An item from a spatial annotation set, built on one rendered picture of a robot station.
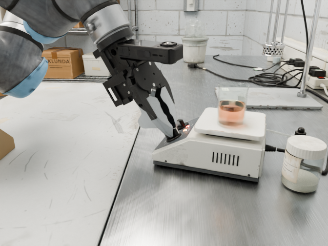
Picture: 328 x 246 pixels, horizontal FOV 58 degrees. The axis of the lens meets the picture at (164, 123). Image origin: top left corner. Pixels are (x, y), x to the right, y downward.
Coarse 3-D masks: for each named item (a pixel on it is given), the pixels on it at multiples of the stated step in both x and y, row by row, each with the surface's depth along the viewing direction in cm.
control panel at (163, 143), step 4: (192, 120) 63; (196, 120) 61; (188, 124) 61; (192, 124) 60; (184, 128) 60; (188, 128) 58; (180, 132) 59; (184, 132) 57; (188, 132) 56; (180, 136) 56; (184, 136) 54; (164, 140) 59; (176, 140) 55; (160, 144) 58; (164, 144) 56; (168, 144) 55; (156, 148) 57
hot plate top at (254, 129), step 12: (216, 108) 61; (204, 120) 55; (252, 120) 55; (264, 120) 55; (204, 132) 51; (216, 132) 51; (228, 132) 50; (240, 132) 50; (252, 132) 50; (264, 132) 50
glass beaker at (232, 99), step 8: (240, 80) 53; (224, 88) 53; (232, 88) 53; (240, 88) 53; (248, 88) 49; (224, 96) 50; (232, 96) 49; (240, 96) 49; (224, 104) 50; (232, 104) 50; (240, 104) 50; (224, 112) 51; (232, 112) 50; (240, 112) 50; (216, 120) 54; (224, 120) 51; (232, 120) 51; (240, 120) 51
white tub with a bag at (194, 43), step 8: (192, 24) 149; (200, 24) 148; (184, 32) 152; (192, 32) 147; (200, 32) 148; (184, 40) 150; (192, 40) 148; (200, 40) 148; (184, 48) 153; (192, 48) 150; (200, 48) 151; (184, 56) 155; (192, 56) 152; (200, 56) 153
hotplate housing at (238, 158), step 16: (192, 128) 57; (176, 144) 54; (192, 144) 52; (208, 144) 51; (224, 144) 51; (240, 144) 50; (256, 144) 50; (160, 160) 56; (176, 160) 55; (192, 160) 53; (208, 160) 52; (224, 160) 51; (240, 160) 50; (256, 160) 49; (240, 176) 52; (256, 176) 50
